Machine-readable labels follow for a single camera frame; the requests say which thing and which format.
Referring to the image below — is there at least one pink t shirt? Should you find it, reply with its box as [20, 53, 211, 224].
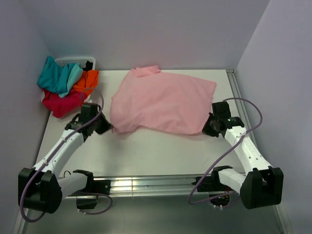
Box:
[110, 66, 216, 135]

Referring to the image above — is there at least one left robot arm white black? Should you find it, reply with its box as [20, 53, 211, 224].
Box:
[18, 102, 112, 215]

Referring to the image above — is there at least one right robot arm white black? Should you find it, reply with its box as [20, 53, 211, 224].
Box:
[202, 101, 284, 209]

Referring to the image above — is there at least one magenta t shirt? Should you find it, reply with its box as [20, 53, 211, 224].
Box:
[41, 89, 89, 118]

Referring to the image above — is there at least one orange t shirt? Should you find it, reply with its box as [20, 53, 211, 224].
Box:
[73, 70, 99, 96]

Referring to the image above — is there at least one black t shirt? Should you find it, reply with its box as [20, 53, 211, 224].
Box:
[83, 61, 93, 71]

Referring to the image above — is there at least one teal t shirt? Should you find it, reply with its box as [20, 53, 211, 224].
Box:
[37, 56, 83, 98]

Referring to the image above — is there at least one white laundry basket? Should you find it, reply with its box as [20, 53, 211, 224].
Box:
[54, 57, 96, 101]

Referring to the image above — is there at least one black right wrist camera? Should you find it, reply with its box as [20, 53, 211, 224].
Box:
[212, 101, 232, 119]

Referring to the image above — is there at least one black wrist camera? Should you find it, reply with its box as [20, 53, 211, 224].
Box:
[78, 102, 100, 123]
[212, 101, 232, 119]

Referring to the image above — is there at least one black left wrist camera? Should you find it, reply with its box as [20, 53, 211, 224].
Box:
[78, 102, 100, 123]

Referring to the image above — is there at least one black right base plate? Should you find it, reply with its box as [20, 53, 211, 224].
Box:
[196, 176, 232, 193]

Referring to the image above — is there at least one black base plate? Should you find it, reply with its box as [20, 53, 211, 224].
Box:
[70, 179, 112, 196]
[196, 176, 232, 193]

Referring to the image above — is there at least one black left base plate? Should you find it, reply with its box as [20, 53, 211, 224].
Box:
[70, 179, 112, 196]

